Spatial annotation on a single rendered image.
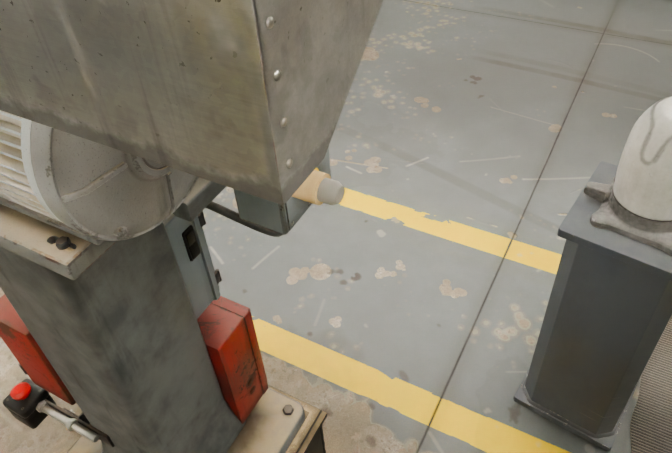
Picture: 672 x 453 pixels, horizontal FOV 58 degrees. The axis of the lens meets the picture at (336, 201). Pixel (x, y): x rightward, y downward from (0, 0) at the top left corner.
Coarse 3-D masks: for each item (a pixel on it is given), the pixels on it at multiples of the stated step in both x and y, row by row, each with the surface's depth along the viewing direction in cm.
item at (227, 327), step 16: (224, 304) 129; (240, 304) 130; (208, 320) 127; (224, 320) 127; (240, 320) 126; (208, 336) 124; (224, 336) 124; (240, 336) 128; (256, 336) 136; (208, 352) 124; (224, 352) 124; (240, 352) 130; (256, 352) 137; (224, 368) 126; (240, 368) 132; (256, 368) 139; (224, 384) 131; (240, 384) 134; (256, 384) 142; (240, 400) 137; (256, 400) 144; (240, 416) 139
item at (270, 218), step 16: (240, 192) 99; (208, 208) 106; (224, 208) 106; (240, 208) 102; (256, 208) 100; (272, 208) 98; (288, 208) 98; (304, 208) 103; (256, 224) 103; (272, 224) 101; (288, 224) 100
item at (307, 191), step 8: (312, 176) 58; (320, 176) 58; (328, 176) 59; (304, 184) 58; (312, 184) 58; (296, 192) 59; (304, 192) 58; (312, 192) 58; (304, 200) 59; (312, 200) 58
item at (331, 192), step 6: (324, 180) 58; (330, 180) 58; (324, 186) 58; (330, 186) 58; (336, 186) 58; (342, 186) 58; (318, 192) 58; (324, 192) 58; (330, 192) 57; (336, 192) 58; (342, 192) 58; (318, 198) 58; (324, 198) 58; (330, 198) 58; (336, 198) 58; (342, 198) 59; (330, 204) 58
